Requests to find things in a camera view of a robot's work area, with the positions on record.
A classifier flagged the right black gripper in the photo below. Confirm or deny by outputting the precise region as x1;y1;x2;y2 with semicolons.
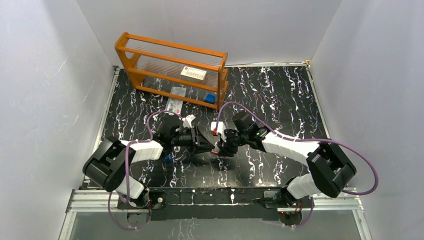
216;129;248;158

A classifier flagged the red white staple box sleeve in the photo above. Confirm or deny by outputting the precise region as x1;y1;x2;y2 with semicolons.
210;147;220;156

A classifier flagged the blue stapler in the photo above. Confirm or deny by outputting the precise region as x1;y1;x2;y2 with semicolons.
164;153;172;163

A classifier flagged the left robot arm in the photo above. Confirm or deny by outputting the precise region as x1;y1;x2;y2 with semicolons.
82;111;215;208

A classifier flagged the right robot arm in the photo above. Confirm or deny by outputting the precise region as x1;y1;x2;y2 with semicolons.
210;110;357;207

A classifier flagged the small blue cube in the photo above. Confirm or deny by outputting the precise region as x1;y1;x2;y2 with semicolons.
204;93;216;104

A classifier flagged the clear plastic label packet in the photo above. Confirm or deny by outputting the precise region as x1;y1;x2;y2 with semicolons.
165;86;187;114

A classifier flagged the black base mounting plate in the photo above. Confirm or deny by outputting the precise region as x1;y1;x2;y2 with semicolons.
117;186;312;225

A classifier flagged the orange wooden shelf rack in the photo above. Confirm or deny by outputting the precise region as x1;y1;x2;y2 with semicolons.
114;32;229;110

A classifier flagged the white staple box on shelf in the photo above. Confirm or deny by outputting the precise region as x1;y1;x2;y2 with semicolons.
180;66;207;84

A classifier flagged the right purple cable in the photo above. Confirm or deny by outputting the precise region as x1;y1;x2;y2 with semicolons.
215;101;379;229

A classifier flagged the aluminium frame rail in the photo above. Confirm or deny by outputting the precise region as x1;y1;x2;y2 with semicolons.
65;189;364;213

